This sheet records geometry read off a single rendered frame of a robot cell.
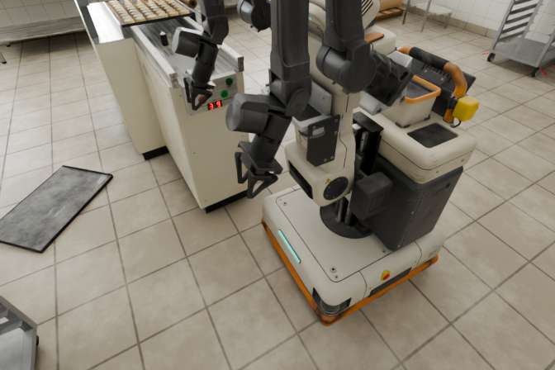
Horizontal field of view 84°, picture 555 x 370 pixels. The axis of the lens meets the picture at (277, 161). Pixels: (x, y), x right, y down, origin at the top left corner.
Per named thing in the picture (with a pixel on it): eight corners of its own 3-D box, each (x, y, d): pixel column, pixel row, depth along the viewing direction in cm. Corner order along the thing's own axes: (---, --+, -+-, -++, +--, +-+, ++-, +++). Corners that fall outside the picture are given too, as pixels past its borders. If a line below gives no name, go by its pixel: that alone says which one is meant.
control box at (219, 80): (187, 113, 137) (179, 83, 127) (236, 98, 146) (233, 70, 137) (189, 116, 134) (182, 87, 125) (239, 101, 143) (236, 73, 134)
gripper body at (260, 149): (255, 176, 62) (268, 144, 59) (235, 147, 69) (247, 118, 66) (281, 176, 66) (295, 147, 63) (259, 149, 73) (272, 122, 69)
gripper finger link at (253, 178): (240, 206, 66) (256, 170, 62) (228, 184, 70) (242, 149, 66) (267, 204, 70) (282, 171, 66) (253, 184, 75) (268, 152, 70)
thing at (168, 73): (98, -9, 254) (95, -19, 249) (102, -10, 255) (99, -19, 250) (173, 90, 123) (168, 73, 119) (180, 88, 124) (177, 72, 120)
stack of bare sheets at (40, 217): (41, 253, 164) (38, 250, 162) (-17, 238, 172) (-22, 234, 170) (113, 177, 208) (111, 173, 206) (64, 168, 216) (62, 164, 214)
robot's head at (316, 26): (335, -10, 87) (307, -55, 77) (388, 8, 73) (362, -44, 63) (302, 32, 90) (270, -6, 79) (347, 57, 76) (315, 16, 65)
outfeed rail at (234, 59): (135, -14, 265) (133, -23, 260) (139, -14, 266) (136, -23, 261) (239, 73, 134) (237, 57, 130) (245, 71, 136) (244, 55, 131)
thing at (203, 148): (168, 154, 226) (127, 26, 167) (212, 139, 239) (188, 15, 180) (203, 220, 180) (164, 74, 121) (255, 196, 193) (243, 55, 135)
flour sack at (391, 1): (368, 16, 433) (370, 3, 423) (347, 8, 460) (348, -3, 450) (402, 7, 463) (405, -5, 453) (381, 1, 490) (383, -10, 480)
